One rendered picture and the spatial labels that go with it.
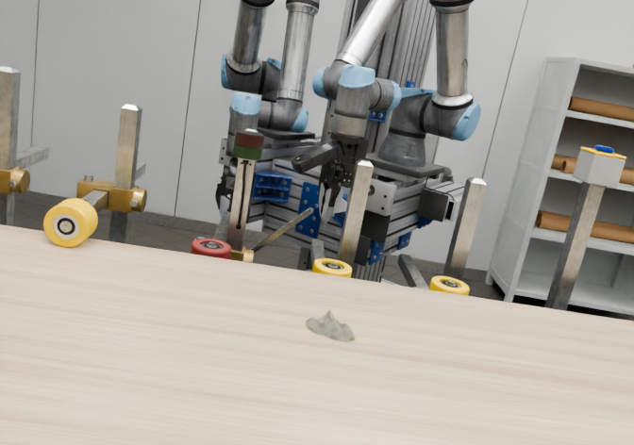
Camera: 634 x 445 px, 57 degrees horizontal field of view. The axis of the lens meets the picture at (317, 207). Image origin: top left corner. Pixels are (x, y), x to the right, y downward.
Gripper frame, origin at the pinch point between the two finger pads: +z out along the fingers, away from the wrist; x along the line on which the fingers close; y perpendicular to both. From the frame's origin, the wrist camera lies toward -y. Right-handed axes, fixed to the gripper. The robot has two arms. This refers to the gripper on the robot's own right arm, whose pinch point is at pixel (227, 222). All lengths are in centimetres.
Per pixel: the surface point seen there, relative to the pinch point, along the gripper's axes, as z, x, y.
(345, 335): -9, -25, -73
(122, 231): -5.2, 20.1, -33.3
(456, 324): -8, -46, -62
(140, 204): -12.1, 16.7, -34.0
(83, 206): -15, 23, -51
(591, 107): -46, -195, 197
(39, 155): -12, 48, -8
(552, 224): 28, -187, 186
